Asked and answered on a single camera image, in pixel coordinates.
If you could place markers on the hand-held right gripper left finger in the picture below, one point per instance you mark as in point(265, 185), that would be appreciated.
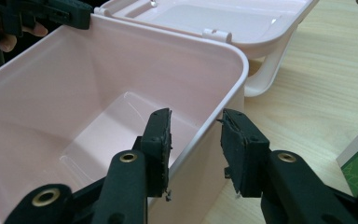
point(127, 186)

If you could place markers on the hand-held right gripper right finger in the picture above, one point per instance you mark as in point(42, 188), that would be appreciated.
point(279, 186)

